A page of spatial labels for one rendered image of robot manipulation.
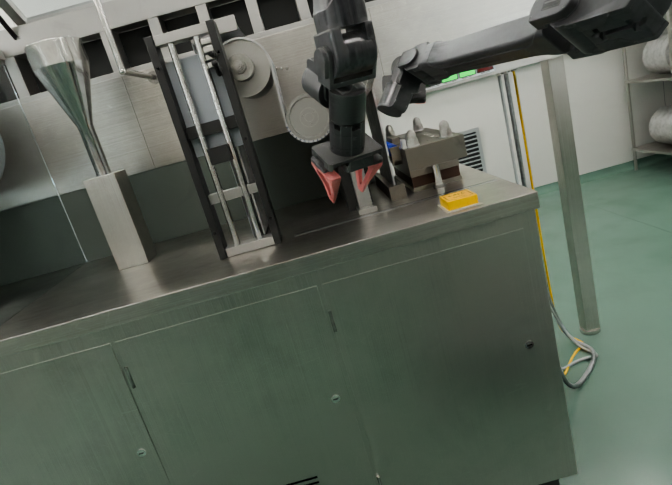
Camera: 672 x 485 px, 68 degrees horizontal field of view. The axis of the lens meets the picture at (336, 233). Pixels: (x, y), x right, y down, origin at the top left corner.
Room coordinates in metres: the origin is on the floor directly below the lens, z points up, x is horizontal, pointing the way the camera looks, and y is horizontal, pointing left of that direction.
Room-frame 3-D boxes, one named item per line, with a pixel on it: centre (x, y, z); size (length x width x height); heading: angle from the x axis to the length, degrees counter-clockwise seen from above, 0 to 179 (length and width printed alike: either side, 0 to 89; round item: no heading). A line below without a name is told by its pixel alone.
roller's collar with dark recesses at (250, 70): (1.31, 0.12, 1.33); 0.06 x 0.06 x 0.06; 0
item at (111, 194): (1.44, 0.59, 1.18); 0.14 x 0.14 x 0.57
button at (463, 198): (1.10, -0.29, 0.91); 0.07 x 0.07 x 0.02; 0
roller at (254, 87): (1.47, 0.12, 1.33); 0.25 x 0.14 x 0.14; 0
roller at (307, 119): (1.46, -0.01, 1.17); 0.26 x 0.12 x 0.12; 0
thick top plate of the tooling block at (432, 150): (1.50, -0.31, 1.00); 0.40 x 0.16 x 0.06; 0
